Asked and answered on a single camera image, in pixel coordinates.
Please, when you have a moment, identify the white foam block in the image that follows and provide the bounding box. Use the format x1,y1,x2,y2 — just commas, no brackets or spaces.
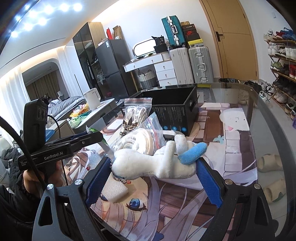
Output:
102,175,128,203

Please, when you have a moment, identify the white and blue plush toy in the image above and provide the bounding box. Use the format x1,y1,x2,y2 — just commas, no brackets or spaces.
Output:
111,135,207,180

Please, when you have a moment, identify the adidas bag of white laces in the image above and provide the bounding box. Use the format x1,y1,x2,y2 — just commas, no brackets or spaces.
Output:
119,97,152,138

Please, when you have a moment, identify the bag of white rope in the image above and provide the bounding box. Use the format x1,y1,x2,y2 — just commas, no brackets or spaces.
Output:
111,112,166,156

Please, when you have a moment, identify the black cardboard storage box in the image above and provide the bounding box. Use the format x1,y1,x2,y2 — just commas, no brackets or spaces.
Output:
131,84,199,136

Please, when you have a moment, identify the green white snack packet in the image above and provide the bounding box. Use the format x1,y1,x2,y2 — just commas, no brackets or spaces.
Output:
86,126,107,145

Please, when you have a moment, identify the person's left hand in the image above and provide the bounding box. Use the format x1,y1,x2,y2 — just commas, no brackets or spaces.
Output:
22,159,67,197

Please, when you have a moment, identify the grey side cabinet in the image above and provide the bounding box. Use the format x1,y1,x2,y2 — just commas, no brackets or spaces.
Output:
47,98,117,142

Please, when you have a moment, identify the bed with grey blanket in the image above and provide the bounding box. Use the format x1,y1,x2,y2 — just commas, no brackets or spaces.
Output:
48,96,86,121

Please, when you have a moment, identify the white electric kettle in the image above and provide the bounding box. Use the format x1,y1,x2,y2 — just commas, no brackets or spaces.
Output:
83,88,101,110

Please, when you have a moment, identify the beige slipper with green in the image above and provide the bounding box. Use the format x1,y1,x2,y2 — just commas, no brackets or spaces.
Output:
263,178,287,204

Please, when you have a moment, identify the black refrigerator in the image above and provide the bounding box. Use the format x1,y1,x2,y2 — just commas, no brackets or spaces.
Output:
95,39,137,100

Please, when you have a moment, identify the striped woven basket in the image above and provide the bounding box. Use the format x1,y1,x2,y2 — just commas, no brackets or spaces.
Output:
137,70,159,89

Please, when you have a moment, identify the black glass wardrobe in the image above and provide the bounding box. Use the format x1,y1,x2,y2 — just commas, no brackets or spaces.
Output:
73,22,106,98

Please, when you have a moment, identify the white drawer desk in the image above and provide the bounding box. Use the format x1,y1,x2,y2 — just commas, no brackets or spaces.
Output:
123,52,178,87

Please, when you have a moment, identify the oval mirror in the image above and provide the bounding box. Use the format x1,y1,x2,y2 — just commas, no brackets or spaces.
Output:
132,38,156,57

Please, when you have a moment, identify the black handbag on desk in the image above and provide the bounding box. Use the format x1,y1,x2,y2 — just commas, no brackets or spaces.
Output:
152,36,168,54

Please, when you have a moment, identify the silver aluminium suitcase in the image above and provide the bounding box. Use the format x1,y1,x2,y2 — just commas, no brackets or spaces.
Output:
188,46,214,84

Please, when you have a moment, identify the white hard suitcase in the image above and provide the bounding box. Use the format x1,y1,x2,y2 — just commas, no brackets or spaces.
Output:
170,48,195,85

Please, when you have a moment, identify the wooden door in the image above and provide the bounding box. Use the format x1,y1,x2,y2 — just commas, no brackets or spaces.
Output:
201,1,258,81

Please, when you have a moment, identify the teal suitcase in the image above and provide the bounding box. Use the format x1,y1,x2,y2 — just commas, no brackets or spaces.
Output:
162,15,186,48

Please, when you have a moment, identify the stack of shoe boxes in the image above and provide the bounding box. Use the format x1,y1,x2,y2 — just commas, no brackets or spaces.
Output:
181,21,204,48

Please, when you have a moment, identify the wooden shoe rack with shoes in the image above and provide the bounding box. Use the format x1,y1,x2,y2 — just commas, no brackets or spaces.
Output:
263,28,295,121

